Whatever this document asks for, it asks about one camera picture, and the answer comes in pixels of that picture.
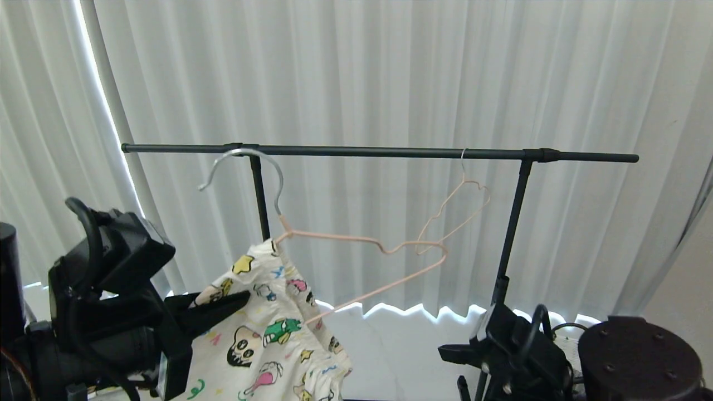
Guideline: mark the black clothes rack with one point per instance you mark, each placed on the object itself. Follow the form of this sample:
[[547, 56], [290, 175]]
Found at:
[[362, 151]]

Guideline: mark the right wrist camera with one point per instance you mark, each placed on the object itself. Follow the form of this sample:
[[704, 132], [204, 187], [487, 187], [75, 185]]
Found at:
[[518, 340]]

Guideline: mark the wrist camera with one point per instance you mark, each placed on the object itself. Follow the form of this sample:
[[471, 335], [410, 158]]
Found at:
[[128, 250], [518, 340]]

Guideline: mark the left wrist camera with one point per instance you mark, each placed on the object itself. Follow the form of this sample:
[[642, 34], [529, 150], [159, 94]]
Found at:
[[128, 250]]

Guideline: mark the pink clothes hanger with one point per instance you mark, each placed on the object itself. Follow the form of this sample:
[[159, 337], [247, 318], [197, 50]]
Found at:
[[452, 196], [334, 236]]

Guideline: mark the white laundry basket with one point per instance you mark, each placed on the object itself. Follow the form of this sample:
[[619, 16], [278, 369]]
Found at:
[[568, 351]]

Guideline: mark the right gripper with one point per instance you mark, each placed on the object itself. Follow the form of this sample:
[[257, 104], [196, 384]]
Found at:
[[493, 384]]

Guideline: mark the cream printed garment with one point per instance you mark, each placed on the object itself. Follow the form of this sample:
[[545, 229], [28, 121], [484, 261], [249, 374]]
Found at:
[[267, 345]]

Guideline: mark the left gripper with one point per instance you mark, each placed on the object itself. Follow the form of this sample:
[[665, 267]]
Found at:
[[111, 351]]

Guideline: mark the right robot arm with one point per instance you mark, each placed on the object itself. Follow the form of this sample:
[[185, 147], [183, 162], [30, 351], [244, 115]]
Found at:
[[640, 362]]

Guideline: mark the white curtain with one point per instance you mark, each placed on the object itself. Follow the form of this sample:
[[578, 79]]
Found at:
[[362, 67]]

